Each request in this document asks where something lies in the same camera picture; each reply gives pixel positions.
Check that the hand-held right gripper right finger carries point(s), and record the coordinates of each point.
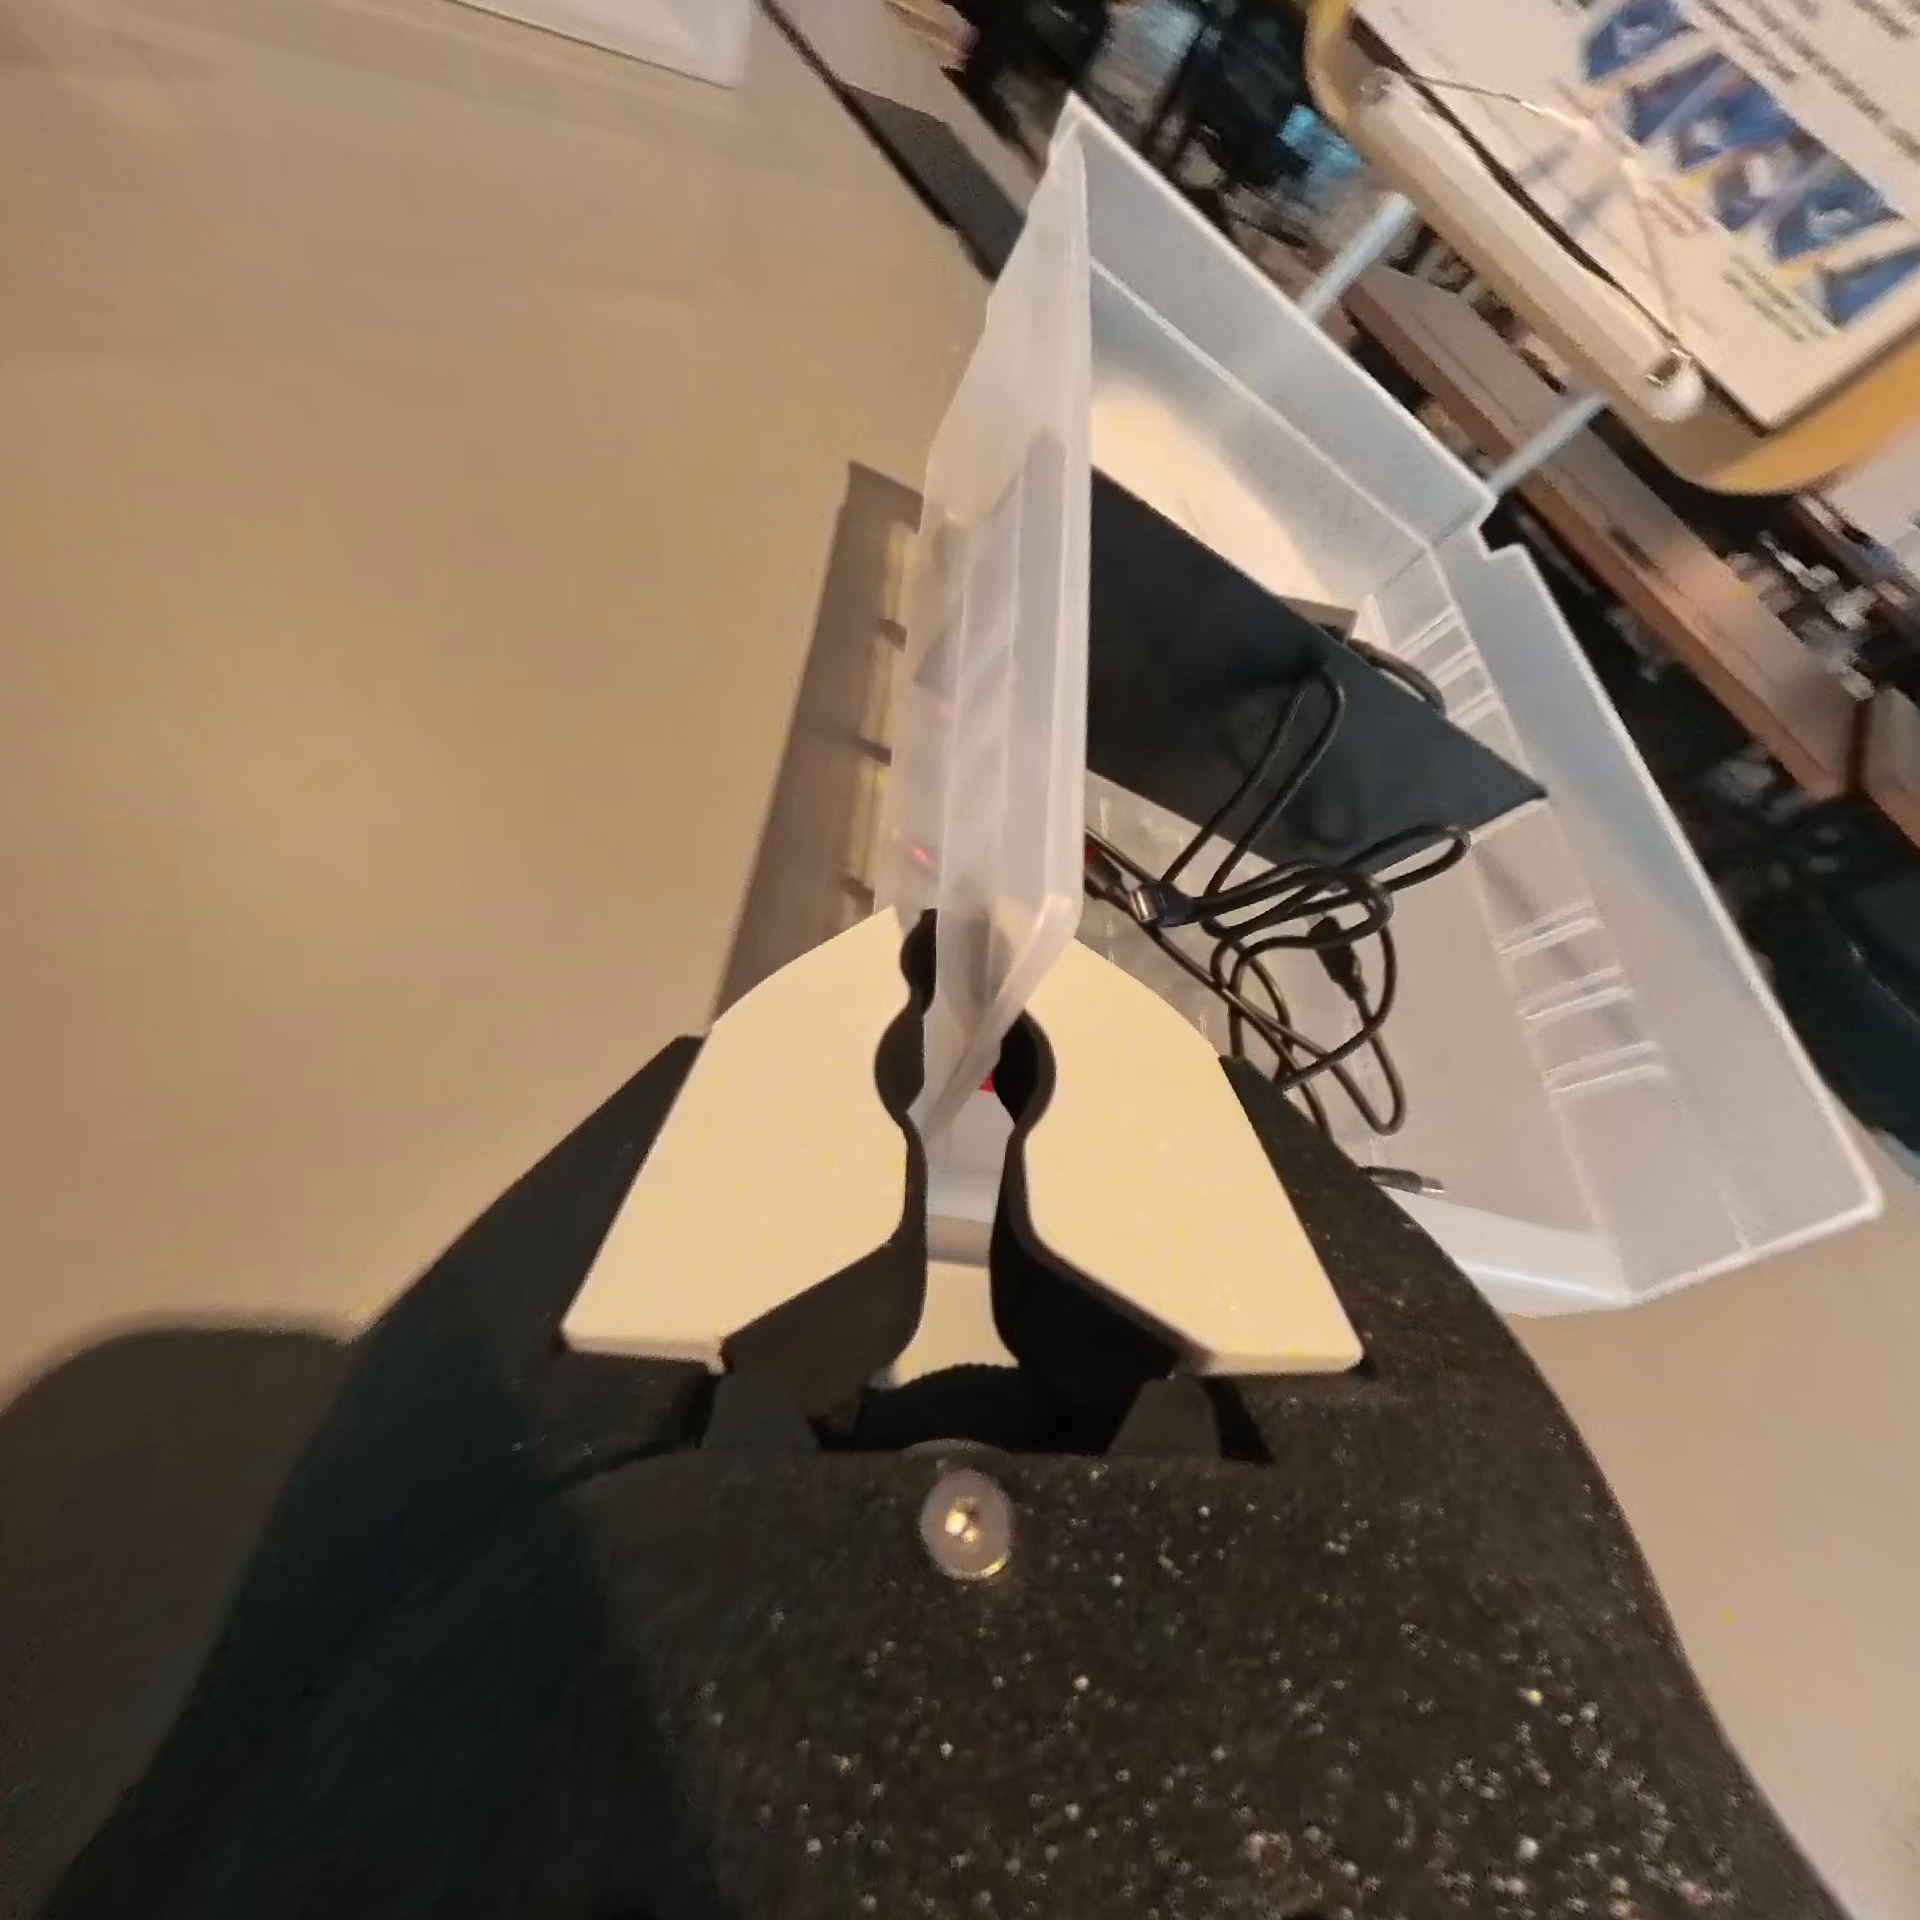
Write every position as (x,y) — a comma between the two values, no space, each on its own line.
(1171,1185)

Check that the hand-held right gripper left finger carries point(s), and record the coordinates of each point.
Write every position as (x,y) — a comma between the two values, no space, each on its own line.
(763,1170)

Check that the black divider panel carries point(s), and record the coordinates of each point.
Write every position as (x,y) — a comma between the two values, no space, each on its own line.
(1201,644)

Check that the wooden desk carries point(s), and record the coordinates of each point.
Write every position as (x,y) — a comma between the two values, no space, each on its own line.
(1651,570)

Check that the white document stand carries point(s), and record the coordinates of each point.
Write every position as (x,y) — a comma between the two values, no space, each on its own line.
(1500,223)

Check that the printed instruction board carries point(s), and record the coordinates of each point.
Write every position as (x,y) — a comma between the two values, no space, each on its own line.
(1844,270)

